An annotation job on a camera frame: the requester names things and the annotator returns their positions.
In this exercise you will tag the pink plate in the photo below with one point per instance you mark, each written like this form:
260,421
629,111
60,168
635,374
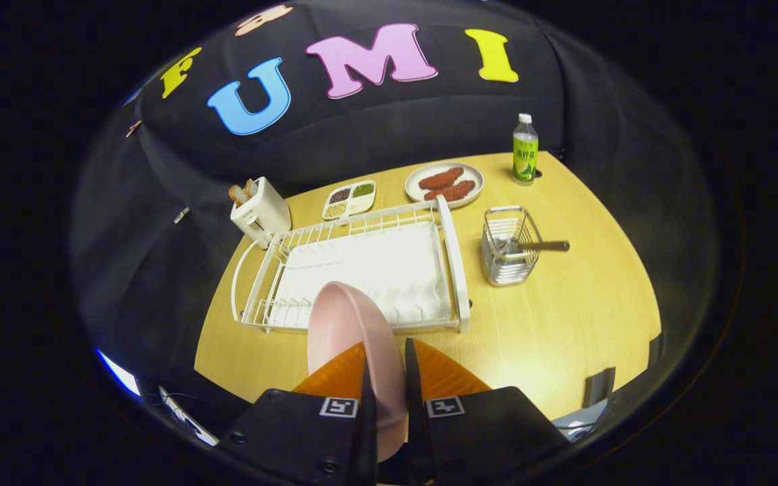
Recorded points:
348,324

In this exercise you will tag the black backdrop cloth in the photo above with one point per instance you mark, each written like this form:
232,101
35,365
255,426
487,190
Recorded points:
389,128

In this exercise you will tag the white toaster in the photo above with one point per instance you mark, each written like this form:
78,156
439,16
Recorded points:
264,212

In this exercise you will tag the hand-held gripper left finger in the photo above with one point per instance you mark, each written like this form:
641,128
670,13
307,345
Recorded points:
367,439

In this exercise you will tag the toasted bread slice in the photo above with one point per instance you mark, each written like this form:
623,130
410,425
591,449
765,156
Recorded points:
250,187
236,194

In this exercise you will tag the white plate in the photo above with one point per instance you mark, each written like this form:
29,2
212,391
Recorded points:
473,174

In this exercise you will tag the green drink bottle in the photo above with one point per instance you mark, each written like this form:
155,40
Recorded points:
525,158

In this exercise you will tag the silver clip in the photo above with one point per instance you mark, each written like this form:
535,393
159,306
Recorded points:
182,214

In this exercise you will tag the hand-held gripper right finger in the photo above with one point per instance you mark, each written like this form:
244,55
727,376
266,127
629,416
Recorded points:
416,432

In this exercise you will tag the white divided dish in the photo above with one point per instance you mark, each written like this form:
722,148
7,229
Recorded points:
348,200

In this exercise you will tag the white drip tray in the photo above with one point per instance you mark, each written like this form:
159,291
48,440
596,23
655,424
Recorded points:
389,270

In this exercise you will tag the pink clothespin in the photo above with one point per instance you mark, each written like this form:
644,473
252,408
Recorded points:
134,128

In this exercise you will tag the brown meat patty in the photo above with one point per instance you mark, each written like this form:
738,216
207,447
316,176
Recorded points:
442,178
453,191

